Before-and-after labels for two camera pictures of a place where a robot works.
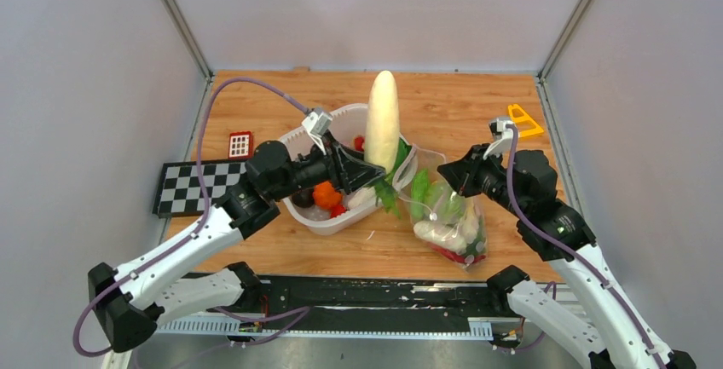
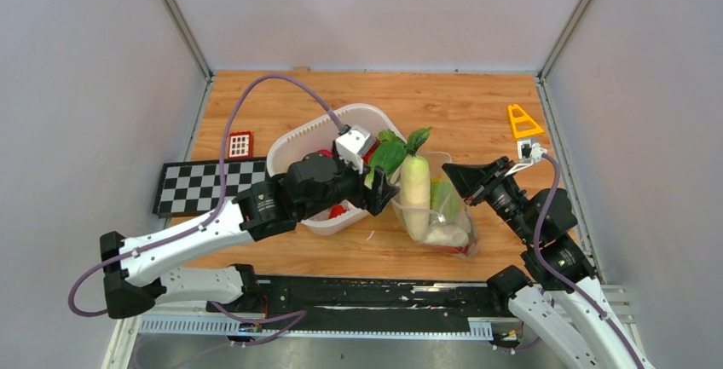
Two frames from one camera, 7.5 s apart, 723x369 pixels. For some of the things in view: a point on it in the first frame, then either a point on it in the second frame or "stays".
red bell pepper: x=460 y=258 -> x=459 y=250
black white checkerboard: x=180 y=193 stays
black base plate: x=383 y=296 stays
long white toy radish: x=382 y=129 -> x=415 y=196
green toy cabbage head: x=446 y=204 stays
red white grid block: x=240 y=145 stays
